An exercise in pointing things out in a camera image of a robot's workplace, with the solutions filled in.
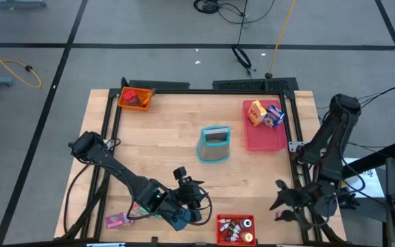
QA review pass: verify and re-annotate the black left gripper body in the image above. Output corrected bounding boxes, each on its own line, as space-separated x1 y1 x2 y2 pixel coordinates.
174 183 202 209

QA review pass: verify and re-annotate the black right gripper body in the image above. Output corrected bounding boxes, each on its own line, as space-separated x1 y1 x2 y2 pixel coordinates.
295 184 339 220

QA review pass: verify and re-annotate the blue grey basket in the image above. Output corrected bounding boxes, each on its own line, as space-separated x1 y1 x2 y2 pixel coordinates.
195 125 232 164

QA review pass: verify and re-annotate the green Apple Jacks cereal box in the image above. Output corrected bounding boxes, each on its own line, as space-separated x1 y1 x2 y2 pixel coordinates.
136 204 163 220

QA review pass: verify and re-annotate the blue Frosted Flakes cereal box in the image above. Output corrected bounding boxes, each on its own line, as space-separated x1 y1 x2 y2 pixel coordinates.
262 104 286 130

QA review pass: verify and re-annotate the yellow Corn Pops cereal box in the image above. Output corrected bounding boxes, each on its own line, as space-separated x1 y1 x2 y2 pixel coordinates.
247 99 268 127

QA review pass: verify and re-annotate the small red box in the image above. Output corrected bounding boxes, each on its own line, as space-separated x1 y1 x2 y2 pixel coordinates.
124 89 142 106

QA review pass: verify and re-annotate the red plastic basket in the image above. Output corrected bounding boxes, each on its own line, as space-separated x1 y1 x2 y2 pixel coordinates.
216 213 257 247

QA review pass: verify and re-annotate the metal mounting plate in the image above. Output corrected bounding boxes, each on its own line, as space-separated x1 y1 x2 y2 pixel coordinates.
288 140 304 153

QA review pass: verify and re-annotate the white paper sheet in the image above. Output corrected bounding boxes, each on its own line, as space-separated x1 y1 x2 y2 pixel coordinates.
341 156 376 199

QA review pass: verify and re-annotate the pink plastic bin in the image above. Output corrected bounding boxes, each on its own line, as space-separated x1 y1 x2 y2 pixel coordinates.
241 99 289 152

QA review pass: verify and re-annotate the black desk leg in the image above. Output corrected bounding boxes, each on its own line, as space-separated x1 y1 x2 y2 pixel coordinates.
341 141 395 183

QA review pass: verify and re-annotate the small pink box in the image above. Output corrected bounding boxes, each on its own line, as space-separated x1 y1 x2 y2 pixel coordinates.
105 211 135 230

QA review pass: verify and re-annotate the orange plastic basket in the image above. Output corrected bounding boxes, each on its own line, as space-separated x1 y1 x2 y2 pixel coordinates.
117 86 156 112

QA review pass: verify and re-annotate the black flat bar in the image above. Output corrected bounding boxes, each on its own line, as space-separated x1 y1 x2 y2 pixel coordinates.
128 80 191 91

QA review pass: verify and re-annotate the black perforated plate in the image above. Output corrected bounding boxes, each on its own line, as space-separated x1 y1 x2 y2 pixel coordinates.
212 77 300 92

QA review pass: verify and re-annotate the grey rolling stand base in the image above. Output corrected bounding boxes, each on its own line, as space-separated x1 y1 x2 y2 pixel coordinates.
0 0 47 9

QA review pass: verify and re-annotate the black table frame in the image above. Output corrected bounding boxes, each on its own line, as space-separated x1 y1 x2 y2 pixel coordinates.
53 77 348 247

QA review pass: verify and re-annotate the black cable loop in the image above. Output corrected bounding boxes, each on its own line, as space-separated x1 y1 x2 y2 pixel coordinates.
231 45 253 77

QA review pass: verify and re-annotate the long yellow cable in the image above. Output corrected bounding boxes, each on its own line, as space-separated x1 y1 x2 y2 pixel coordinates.
267 0 297 78

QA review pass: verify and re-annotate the black cable coil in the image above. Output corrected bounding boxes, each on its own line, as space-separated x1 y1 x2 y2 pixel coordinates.
193 0 221 14

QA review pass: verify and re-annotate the looped yellow floor cable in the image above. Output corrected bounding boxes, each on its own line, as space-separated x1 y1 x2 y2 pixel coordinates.
0 36 43 89

